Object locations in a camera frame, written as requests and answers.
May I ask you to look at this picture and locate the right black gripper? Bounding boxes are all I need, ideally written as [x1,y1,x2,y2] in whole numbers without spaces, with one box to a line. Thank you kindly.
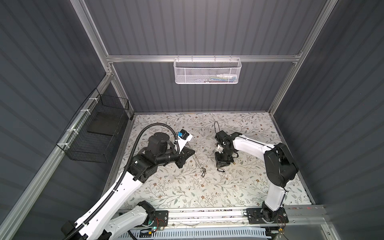
[213,148,234,166]

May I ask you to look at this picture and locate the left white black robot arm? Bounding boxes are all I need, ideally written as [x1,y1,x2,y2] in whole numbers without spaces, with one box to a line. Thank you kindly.
[62,130,195,240]

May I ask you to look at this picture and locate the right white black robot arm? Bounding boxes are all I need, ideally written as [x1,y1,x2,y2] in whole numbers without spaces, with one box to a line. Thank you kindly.
[215,131,299,224]

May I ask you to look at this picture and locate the floral patterned table mat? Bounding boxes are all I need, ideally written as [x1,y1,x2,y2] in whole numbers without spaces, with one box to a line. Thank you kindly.
[105,112,313,211]

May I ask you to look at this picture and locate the markers in white basket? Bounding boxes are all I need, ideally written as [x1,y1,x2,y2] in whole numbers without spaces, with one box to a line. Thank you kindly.
[195,74,239,84]

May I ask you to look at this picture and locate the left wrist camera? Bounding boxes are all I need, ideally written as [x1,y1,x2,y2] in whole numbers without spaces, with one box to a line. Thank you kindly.
[177,129,193,153]

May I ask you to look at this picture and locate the white slotted cable duct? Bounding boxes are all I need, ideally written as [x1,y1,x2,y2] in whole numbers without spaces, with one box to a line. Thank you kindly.
[131,227,272,240]

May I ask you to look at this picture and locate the white wire mesh basket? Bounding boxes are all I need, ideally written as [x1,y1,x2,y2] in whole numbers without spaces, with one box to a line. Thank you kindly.
[173,58,242,85]

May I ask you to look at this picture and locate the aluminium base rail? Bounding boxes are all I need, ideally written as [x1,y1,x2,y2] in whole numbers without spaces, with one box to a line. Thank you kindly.
[86,205,331,230]

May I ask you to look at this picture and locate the black wire mesh basket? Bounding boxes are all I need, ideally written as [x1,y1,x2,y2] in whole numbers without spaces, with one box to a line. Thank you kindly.
[57,89,130,164]

